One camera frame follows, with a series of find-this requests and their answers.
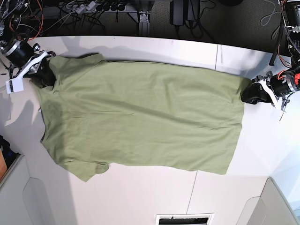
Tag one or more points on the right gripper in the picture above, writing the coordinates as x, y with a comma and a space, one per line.
20, 54

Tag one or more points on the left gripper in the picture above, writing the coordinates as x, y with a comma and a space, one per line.
274, 89

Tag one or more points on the green t-shirt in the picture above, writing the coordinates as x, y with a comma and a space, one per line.
140, 114

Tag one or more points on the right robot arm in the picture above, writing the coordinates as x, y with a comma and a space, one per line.
18, 26

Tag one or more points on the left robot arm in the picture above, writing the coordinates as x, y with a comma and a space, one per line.
287, 47

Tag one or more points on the black power strip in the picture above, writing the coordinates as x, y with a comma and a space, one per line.
115, 7

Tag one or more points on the white table vent grille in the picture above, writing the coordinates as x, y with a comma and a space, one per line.
184, 219

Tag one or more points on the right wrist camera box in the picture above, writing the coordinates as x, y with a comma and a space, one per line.
14, 85

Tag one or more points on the metal table leg post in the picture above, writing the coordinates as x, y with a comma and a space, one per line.
144, 24

